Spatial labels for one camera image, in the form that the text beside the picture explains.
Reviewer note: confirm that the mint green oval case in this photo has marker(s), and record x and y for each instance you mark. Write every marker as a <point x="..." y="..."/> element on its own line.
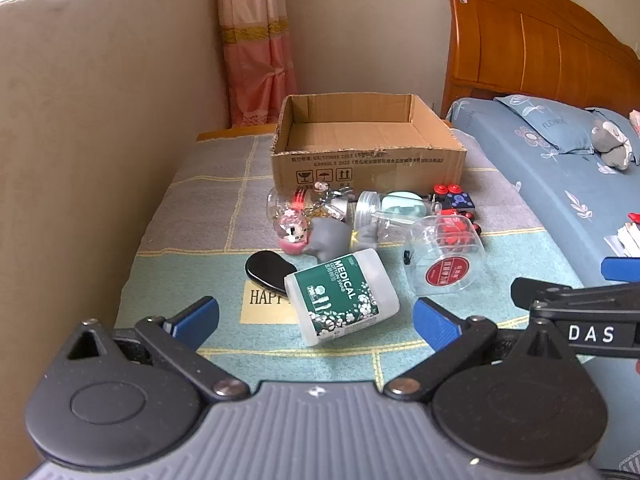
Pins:
<point x="405" y="202"/>

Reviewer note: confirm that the pink patterned curtain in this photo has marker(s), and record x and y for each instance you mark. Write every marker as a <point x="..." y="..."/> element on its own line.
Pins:
<point x="255" y="60"/>

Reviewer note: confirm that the white green-label cotton swab container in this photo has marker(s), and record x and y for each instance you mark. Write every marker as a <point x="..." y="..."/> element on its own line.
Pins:
<point x="345" y="300"/>

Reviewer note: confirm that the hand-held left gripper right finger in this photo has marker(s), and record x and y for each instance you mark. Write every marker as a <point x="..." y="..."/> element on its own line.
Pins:
<point x="437" y="322"/>

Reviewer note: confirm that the red plastic toy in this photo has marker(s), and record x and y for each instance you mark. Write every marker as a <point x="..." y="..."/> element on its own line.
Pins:
<point x="452" y="228"/>

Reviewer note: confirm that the blue floral pillow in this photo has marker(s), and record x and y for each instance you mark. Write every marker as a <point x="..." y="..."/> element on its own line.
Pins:
<point x="555" y="120"/>

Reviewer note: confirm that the papers in clear plastic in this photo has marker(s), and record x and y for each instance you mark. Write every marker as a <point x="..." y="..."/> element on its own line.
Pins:
<point x="627" y="240"/>

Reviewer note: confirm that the clear jar with red label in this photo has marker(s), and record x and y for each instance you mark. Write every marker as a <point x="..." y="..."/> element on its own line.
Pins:
<point x="450" y="274"/>

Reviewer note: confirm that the wooden bed headboard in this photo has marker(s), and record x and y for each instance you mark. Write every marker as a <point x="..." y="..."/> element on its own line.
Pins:
<point x="525" y="40"/>

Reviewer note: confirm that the pink snow globe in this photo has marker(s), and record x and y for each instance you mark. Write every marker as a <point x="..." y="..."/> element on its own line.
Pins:
<point x="292" y="232"/>

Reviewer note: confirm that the black cube toy red buttons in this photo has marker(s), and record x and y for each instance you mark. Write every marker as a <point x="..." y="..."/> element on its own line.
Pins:
<point x="457" y="201"/>

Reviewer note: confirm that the grey animal toy figure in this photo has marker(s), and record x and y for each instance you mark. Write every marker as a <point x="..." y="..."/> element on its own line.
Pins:
<point x="330" y="237"/>

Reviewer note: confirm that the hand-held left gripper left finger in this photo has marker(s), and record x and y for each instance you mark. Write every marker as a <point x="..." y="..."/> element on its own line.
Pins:
<point x="192" y="317"/>

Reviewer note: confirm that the checked patchwork blanket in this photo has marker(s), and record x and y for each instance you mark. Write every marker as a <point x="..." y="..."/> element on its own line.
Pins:
<point x="200" y="240"/>

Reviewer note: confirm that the grey plush toy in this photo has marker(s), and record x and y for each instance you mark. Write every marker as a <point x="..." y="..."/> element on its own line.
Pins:
<point x="612" y="142"/>

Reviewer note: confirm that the blue floral bed sheet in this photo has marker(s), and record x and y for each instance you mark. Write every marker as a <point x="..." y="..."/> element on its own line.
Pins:
<point x="550" y="195"/>

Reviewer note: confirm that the brown cardboard box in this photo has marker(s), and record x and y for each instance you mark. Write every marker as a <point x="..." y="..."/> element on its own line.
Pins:
<point x="375" y="170"/>

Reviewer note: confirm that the clear bottle with silver cap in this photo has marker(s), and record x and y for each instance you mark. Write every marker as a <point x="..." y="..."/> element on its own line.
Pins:
<point x="280" y="200"/>

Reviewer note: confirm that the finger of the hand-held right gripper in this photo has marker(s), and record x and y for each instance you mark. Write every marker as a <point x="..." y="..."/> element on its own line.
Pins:
<point x="550" y="291"/>
<point x="622" y="269"/>

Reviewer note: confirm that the black oval case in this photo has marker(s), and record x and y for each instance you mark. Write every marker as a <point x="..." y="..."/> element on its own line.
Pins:
<point x="265" y="270"/>

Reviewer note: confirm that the plain clear plastic jar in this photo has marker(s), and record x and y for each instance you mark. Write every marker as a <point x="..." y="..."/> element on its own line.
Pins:
<point x="370" y="212"/>

